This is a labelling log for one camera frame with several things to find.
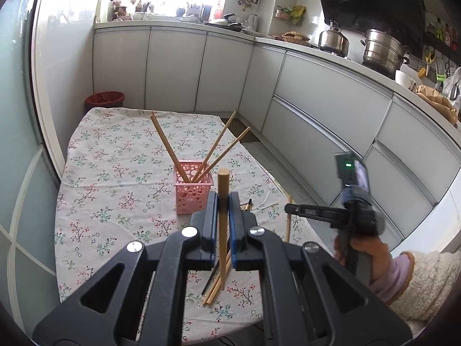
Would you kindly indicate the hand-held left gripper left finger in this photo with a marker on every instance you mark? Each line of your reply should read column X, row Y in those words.
column 205, row 238

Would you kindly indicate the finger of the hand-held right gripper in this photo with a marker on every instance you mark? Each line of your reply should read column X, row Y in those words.
column 313, row 212

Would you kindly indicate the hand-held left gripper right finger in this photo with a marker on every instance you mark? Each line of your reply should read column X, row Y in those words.
column 236, row 239

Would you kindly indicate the tan bamboo chopstick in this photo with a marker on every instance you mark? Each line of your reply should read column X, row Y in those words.
column 223, row 194
column 288, row 223
column 167, row 144
column 227, row 151
column 216, row 144

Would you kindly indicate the pink perforated plastic basket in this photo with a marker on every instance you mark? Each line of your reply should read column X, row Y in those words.
column 189, row 198

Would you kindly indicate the pile of wooden chopsticks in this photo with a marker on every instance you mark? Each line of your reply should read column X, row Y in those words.
column 212, row 293

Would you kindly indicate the person's right forearm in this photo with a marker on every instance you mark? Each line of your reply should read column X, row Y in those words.
column 425, row 284

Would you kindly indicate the person's right hand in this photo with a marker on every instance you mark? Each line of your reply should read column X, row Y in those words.
column 374, row 256

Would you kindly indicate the brown floor mat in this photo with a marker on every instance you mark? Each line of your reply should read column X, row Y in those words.
column 248, row 133

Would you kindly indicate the white base cabinets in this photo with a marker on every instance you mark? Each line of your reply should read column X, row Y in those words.
column 324, row 97

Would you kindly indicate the floral tablecloth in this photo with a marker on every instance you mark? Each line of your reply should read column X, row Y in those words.
column 108, row 169

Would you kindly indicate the brown paper bag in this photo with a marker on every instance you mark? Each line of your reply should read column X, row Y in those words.
column 437, row 102

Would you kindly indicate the white bowl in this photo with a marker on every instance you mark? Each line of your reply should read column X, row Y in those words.
column 406, row 79

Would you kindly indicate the gas stove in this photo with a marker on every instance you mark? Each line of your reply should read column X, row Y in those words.
column 354, row 61

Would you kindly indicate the white plastic bag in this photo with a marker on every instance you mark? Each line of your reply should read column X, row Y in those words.
column 453, row 84

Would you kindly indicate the steel steamer pot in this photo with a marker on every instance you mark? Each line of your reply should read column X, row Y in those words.
column 383, row 52

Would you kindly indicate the red trash bin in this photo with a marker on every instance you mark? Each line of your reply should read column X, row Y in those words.
column 105, row 99

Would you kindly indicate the steel kettle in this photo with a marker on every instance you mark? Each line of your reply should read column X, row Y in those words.
column 334, row 39

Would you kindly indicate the wicker bread basket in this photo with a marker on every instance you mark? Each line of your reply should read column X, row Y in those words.
column 295, row 38

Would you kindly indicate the yellow packet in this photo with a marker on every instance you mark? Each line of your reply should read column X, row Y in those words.
column 298, row 15

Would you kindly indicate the clear electric kettle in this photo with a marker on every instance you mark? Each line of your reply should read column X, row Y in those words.
column 251, row 23

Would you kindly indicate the black wok with lid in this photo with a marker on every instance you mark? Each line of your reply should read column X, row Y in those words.
column 227, row 22

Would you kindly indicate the black range hood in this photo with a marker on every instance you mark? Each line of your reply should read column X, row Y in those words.
column 371, row 3

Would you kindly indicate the white countertop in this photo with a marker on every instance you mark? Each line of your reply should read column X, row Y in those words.
column 162, row 24

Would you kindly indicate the frosted glass sliding door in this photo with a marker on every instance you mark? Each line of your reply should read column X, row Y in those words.
column 21, row 115

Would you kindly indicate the row of windowsill jars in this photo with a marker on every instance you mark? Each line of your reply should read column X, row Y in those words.
column 144, row 9

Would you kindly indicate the white cutting board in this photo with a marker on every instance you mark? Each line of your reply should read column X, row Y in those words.
column 103, row 3

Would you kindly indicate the white wall outlet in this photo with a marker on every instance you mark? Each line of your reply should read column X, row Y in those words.
column 417, row 63

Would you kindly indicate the wall spice rack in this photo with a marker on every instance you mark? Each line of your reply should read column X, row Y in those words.
column 283, row 13

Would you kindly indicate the wall shelf with bottles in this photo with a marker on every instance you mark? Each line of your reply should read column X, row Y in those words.
column 444, row 30

